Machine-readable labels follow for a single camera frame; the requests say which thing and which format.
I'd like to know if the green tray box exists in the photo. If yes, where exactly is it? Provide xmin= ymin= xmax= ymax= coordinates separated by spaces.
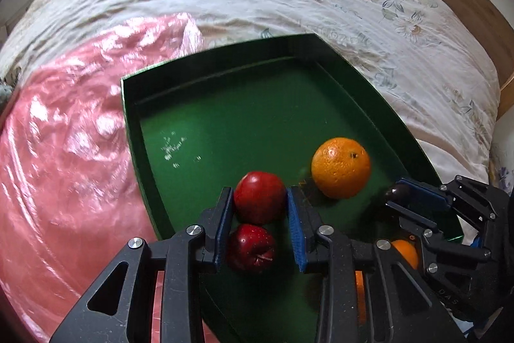
xmin=120 ymin=33 xmax=465 ymax=343

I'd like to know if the pink plastic sheet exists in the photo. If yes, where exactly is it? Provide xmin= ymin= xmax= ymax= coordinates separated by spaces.
xmin=1 ymin=13 xmax=203 ymax=342

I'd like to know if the red apple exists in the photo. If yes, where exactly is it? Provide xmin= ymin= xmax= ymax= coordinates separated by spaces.
xmin=234 ymin=171 xmax=287 ymax=225
xmin=227 ymin=224 xmax=275 ymax=272

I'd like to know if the white floral bedspread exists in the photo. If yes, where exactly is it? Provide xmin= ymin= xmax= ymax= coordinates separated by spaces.
xmin=1 ymin=0 xmax=500 ymax=181

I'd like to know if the dark plum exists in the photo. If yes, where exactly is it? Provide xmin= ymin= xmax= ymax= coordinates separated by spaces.
xmin=384 ymin=184 xmax=410 ymax=206

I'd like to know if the medium orange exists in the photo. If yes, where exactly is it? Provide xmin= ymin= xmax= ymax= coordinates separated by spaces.
xmin=392 ymin=239 xmax=420 ymax=270

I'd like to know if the green leafy vegetable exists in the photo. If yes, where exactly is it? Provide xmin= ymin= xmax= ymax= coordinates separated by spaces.
xmin=0 ymin=81 xmax=13 ymax=111

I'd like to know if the large orange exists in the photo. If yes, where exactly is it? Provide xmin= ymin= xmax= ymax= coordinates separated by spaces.
xmin=310 ymin=138 xmax=371 ymax=199

